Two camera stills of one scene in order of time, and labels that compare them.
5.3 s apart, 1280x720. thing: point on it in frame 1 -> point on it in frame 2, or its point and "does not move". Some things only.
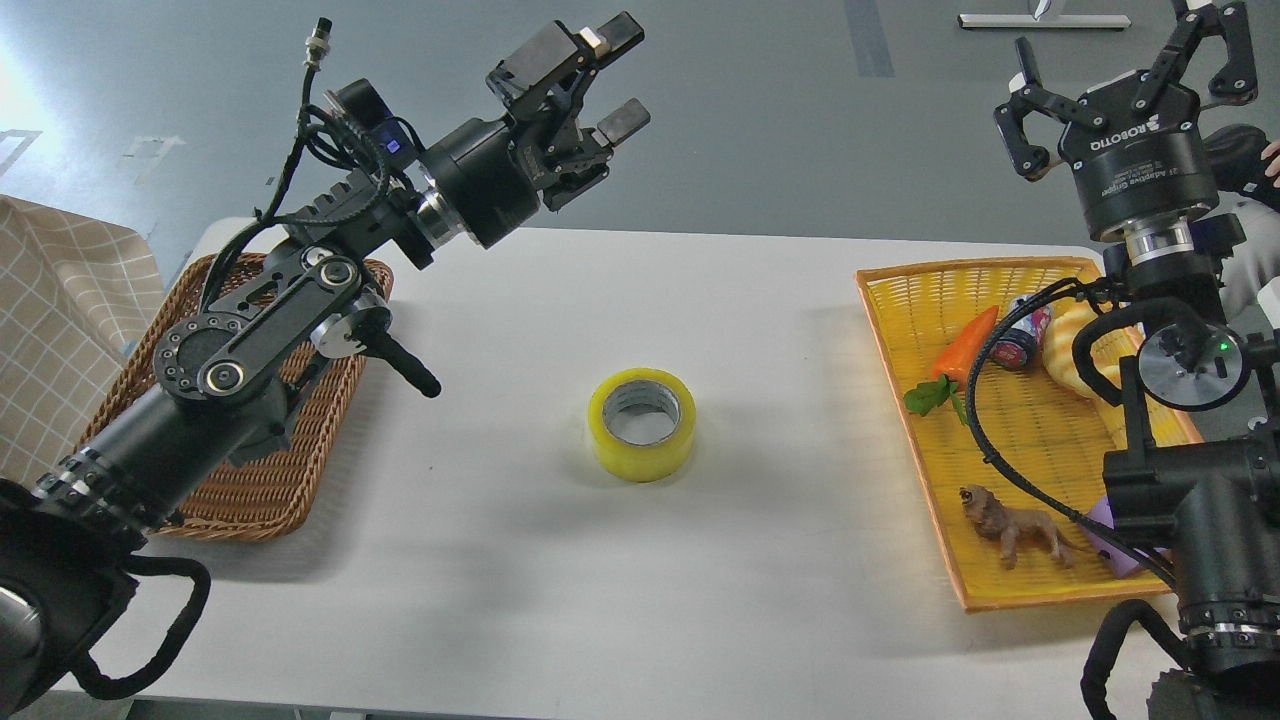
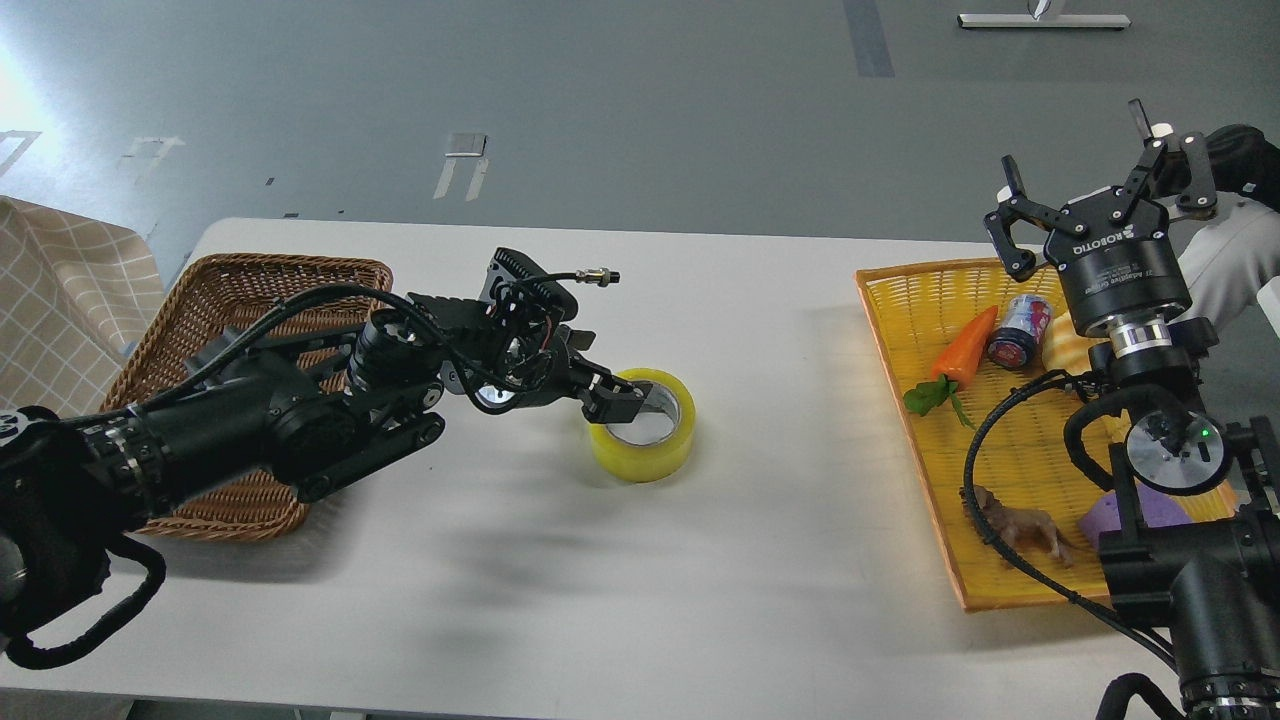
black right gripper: x=1141 y=145 -> x=1119 y=260
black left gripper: x=492 y=174 -> x=541 y=365
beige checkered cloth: x=75 y=292 does not move
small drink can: x=1017 y=345 does not move
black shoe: x=1235 y=151 does not move
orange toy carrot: x=952 y=368 does not move
